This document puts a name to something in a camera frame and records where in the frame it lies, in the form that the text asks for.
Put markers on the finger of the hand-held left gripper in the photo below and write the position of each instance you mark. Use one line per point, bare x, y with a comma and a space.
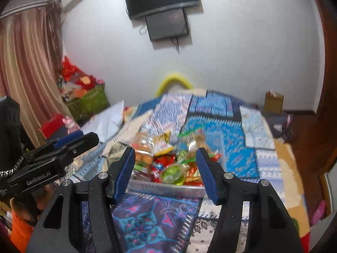
67, 139
79, 147

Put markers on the patchwork printed blanket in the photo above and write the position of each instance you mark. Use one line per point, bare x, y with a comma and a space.
216, 137

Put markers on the brown cardboard box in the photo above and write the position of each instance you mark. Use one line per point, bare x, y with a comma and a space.
273, 102

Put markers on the yellow snack packet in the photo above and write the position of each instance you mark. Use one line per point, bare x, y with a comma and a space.
162, 143

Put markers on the orange cloth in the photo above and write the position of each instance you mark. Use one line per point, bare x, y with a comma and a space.
22, 229

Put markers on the red snack packet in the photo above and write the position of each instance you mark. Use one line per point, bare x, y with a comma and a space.
164, 162

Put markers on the grey box under television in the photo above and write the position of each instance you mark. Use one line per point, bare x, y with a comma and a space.
167, 25

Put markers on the green storage box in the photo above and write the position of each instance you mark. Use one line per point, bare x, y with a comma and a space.
88, 104

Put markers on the white pillow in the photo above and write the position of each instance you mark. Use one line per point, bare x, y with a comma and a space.
105, 122

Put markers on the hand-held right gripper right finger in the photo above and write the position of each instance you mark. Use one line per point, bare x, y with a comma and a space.
208, 174

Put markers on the green jelly cup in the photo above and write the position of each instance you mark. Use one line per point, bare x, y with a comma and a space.
172, 174

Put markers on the brown wooden door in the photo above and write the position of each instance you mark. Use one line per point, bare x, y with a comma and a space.
326, 84

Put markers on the clear plastic container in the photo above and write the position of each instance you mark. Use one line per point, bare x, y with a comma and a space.
168, 187

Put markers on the green-tied clear cookie bag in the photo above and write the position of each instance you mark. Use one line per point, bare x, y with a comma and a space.
196, 143

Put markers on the pink plush toy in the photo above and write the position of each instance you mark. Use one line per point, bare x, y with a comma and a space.
69, 125

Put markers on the person's left hand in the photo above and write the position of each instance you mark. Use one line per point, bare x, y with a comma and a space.
44, 197

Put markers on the striped pink curtain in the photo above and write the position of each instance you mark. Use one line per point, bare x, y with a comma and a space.
29, 68

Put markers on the orange pastry packet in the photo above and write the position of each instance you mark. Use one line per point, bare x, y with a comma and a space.
143, 156

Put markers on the red box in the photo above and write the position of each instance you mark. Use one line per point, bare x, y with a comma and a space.
51, 126

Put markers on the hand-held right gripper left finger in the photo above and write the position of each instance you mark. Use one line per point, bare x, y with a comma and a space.
125, 174

